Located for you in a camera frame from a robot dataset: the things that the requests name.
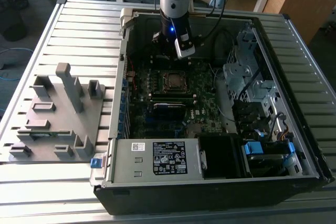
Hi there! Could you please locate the silver CPU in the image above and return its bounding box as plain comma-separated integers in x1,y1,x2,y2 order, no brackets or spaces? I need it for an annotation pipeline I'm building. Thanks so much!
167,73,186,87

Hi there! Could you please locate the metal socket cover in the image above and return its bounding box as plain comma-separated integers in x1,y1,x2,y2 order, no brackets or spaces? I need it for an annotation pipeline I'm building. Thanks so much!
164,71,190,93

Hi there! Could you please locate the black RAM slot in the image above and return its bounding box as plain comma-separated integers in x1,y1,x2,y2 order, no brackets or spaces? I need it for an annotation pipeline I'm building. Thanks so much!
152,98,194,104
151,92,194,99

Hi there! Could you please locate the silver metal disk bay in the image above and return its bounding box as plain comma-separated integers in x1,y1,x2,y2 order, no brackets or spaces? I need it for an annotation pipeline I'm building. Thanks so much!
222,28,283,130

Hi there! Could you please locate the black graphics card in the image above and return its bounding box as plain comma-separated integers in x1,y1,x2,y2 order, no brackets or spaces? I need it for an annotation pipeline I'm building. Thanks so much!
153,102,186,121

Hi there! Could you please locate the green motherboard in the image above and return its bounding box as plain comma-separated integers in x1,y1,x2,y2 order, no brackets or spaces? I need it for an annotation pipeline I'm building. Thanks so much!
123,56,237,140

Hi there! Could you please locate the black plastic holder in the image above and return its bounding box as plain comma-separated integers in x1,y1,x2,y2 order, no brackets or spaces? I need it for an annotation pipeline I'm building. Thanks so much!
232,100,270,132

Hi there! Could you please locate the black plastic shroud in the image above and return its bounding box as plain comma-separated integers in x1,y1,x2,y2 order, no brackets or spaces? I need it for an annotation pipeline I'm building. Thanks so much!
196,133,246,180

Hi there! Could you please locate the grey power supply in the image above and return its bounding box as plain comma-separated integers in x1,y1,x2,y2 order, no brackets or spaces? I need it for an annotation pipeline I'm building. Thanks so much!
106,137,208,183

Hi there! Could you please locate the grey parts rack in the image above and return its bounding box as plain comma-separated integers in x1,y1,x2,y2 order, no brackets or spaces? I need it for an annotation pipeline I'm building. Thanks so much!
7,62,107,163

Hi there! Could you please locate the hard disk in blue carrier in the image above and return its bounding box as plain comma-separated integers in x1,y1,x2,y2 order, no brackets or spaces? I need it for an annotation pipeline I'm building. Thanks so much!
243,141,297,179

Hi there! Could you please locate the black office chair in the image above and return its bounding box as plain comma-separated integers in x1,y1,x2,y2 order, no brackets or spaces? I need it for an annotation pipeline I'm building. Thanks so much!
0,0,30,42

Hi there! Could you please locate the green RAM stick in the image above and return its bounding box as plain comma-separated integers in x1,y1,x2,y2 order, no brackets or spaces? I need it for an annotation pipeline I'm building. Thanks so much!
28,132,58,138

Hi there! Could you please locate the black PC case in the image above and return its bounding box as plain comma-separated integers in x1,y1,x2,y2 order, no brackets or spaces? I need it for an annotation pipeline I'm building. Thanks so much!
89,7,335,216

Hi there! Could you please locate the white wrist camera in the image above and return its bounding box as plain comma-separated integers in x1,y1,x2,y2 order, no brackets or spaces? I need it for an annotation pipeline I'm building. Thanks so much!
173,33,197,59

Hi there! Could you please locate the black looped cable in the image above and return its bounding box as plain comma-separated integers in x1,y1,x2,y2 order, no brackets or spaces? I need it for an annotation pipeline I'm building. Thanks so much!
212,28,236,61

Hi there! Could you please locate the thin red wire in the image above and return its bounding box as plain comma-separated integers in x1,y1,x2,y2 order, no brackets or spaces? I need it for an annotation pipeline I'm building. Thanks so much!
127,55,139,90

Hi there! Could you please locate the thick black cable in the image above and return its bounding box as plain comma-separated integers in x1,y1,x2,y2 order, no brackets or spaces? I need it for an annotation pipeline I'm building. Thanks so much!
237,66,262,103

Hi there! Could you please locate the thin white wire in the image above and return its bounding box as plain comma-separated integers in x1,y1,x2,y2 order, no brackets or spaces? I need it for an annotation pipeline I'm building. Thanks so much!
208,63,237,124

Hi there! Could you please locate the thin black wire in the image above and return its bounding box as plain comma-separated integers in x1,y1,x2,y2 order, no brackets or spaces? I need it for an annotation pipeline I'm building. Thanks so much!
269,112,287,142

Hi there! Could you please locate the light blue floor cable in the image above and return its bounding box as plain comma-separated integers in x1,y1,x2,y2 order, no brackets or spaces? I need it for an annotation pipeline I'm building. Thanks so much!
0,47,35,83

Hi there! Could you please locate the multicoloured wire bundle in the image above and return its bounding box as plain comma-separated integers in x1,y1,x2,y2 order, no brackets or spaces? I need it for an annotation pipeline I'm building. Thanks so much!
278,125,294,142

